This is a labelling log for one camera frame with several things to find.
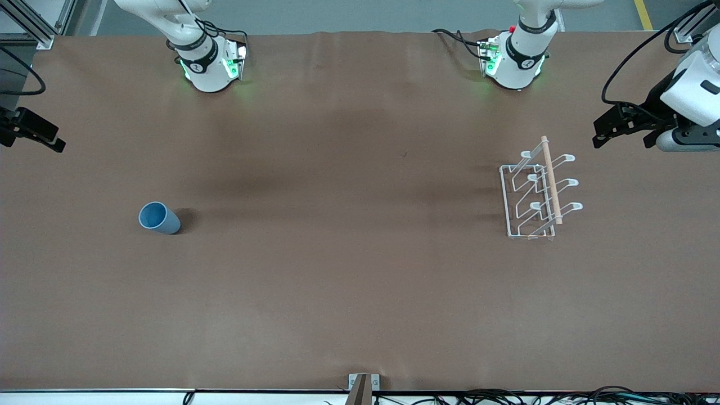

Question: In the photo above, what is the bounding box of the blue plastic cup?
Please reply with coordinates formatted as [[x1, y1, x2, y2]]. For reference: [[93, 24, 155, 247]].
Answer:
[[138, 201, 182, 235]]

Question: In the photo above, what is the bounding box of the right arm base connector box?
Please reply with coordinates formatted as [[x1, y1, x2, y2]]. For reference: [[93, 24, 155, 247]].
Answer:
[[224, 40, 249, 80]]

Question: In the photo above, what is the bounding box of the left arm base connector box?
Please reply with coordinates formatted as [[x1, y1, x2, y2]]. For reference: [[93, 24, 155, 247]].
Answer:
[[478, 35, 502, 77]]

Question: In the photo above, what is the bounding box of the brown table cover mat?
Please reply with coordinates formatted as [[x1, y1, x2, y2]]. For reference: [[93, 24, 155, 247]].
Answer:
[[0, 29, 720, 393]]

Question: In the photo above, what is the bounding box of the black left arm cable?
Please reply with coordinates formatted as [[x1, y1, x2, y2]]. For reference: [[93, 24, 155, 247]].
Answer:
[[602, 0, 720, 106]]

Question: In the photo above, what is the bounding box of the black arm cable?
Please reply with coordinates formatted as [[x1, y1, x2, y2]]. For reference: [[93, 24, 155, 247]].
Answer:
[[0, 48, 47, 96], [602, 0, 720, 106]]

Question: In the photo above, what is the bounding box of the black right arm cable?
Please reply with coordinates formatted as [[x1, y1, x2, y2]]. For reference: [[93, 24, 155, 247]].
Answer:
[[0, 48, 47, 96]]

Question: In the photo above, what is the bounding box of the white wire cup holder rack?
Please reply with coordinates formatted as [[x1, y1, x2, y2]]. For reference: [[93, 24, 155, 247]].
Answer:
[[499, 136, 583, 241]]

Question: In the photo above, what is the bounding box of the aluminium frame post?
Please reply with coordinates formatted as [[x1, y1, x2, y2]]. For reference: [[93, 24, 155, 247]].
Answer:
[[0, 0, 55, 50], [673, 0, 720, 44]]

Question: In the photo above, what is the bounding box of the black left base cable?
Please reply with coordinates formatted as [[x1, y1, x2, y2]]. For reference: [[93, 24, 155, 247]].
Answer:
[[432, 28, 490, 60]]

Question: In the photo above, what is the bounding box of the black base cable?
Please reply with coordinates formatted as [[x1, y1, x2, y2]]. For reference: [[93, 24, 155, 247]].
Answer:
[[432, 28, 490, 60], [194, 20, 249, 48]]

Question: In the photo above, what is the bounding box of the black right base cable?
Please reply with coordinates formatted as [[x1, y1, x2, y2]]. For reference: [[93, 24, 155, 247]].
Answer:
[[194, 20, 249, 48]]

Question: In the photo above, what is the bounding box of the black cable bundle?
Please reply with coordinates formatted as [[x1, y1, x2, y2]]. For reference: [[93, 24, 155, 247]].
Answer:
[[372, 385, 720, 405]]

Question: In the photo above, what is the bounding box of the metal table edge bracket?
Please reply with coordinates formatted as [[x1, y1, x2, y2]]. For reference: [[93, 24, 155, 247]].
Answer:
[[348, 373, 381, 405]]

